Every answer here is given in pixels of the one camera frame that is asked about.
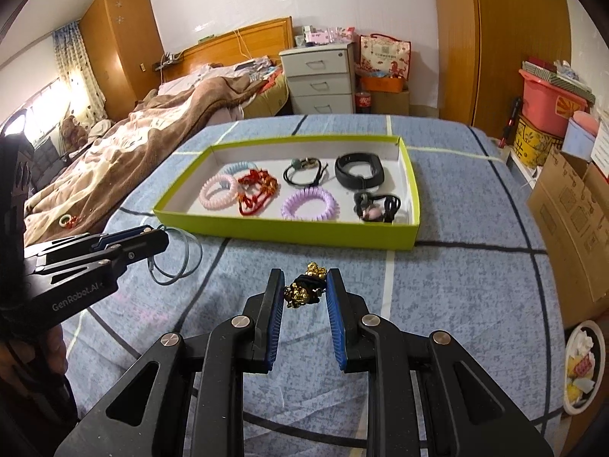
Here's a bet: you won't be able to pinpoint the orange plastic basket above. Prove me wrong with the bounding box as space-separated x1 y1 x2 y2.
359 75 405 93

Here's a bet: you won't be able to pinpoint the red and black tool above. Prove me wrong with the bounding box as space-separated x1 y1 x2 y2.
497 96 524 148

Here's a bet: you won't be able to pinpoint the red patterned gift bag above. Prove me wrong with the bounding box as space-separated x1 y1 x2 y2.
358 33 412 81

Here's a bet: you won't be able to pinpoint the pink plastic bin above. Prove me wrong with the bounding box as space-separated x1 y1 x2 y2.
518 69 591 138

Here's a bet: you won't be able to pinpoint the small cardboard box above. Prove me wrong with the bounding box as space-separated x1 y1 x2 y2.
368 89 411 116

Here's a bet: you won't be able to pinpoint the wooden bed headboard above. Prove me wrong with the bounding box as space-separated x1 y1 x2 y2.
159 16 294 89

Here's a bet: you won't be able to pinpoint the black wristband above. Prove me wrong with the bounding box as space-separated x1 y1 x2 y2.
334 152 386 190

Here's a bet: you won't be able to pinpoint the pale blue box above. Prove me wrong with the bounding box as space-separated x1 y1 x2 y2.
564 119 600 163

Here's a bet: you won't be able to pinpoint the person's left hand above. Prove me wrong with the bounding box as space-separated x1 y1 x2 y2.
38 324 68 377

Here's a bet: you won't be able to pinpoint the blue plaid tablecloth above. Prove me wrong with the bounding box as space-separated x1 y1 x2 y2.
67 114 569 457

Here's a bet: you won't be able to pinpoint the power strip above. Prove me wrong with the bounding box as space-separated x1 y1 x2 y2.
152 52 184 70

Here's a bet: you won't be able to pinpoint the black hair tie pink charm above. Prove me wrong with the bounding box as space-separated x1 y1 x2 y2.
353 190 403 224

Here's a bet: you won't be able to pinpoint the patterned flat boxes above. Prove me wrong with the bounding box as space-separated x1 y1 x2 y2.
522 57 595 103

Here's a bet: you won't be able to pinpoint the black hair tie gold beads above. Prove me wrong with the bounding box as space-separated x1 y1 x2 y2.
284 261 329 309

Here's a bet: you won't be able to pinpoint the grey-blue cord hair tie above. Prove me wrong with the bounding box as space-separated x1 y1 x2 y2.
147 227 203 286

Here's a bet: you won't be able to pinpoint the brown fleece blanket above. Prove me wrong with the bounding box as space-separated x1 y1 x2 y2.
24 74 267 243

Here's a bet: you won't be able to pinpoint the white drawer cabinet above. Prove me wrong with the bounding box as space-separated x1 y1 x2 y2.
278 40 357 116

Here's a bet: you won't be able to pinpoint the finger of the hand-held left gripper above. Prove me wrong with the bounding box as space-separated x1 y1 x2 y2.
29 234 171 291
25 226 166 266

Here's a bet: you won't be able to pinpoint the stack of brown cardboard boxes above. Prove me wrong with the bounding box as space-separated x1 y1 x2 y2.
526 145 609 329

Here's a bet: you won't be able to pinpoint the black hair tie round bead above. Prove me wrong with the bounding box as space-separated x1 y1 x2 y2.
283 156 331 187

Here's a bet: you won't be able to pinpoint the narrow wooden wardrobe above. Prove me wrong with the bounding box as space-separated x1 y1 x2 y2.
78 0 165 122

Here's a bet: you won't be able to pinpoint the yellow patterned tin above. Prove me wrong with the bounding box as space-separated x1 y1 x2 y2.
514 114 567 168

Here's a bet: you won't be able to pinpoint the purple spiral hair tie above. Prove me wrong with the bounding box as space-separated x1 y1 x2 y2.
282 187 336 222

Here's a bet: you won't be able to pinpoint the green shallow cardboard box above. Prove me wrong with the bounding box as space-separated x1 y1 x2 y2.
152 136 422 251

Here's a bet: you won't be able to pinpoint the pink spiral hair tie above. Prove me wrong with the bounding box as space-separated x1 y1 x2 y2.
200 174 246 210

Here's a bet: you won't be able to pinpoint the pink box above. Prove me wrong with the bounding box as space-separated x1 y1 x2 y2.
304 26 357 45

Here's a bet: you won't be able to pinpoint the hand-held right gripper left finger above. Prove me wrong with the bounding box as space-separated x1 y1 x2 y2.
54 268 286 457

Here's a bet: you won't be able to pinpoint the white bowl of scraps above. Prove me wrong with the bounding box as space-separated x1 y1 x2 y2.
564 320 607 414

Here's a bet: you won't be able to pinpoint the large wooden wardrobe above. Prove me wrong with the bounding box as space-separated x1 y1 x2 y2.
430 0 579 139

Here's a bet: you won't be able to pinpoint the brown plush bear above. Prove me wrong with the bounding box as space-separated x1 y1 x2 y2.
57 114 91 153

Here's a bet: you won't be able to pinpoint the patterned curtain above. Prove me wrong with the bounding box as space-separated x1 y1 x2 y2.
50 19 108 125

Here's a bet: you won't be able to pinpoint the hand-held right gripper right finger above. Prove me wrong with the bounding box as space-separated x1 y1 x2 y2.
327 268 555 457

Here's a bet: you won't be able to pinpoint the red knotted bracelet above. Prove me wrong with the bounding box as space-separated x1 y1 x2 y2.
237 193 267 216
237 168 279 201

